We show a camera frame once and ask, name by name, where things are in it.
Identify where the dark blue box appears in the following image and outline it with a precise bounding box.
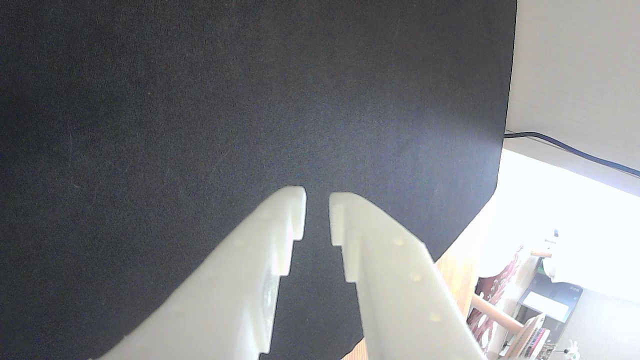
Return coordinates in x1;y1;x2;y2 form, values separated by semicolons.
517;274;584;325

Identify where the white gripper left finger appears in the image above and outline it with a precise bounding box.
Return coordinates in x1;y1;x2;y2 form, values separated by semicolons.
97;186;307;360

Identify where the black mouse pad mat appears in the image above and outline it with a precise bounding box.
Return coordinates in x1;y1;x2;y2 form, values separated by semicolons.
0;0;518;360

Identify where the dark thin cable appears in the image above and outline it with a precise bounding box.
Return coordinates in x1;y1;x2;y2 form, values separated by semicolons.
504;131;640;179

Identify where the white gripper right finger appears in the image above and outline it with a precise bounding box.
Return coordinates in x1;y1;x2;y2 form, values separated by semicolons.
328;192;488;360

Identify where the wooden rail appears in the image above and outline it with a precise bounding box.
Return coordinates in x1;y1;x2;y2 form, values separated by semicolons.
471;294;525;332

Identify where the red patterned cloth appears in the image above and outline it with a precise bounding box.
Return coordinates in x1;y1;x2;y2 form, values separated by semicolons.
467;247;523;346

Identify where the stack of books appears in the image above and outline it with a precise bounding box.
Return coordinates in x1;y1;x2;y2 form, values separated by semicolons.
507;314;552;360

